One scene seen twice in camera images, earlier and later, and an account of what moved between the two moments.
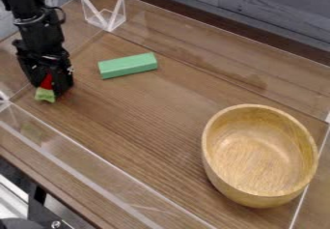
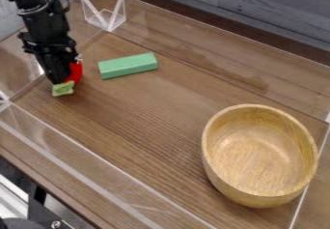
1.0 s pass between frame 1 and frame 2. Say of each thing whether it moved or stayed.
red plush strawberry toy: moved
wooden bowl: stayed
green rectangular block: stayed
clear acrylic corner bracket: stayed
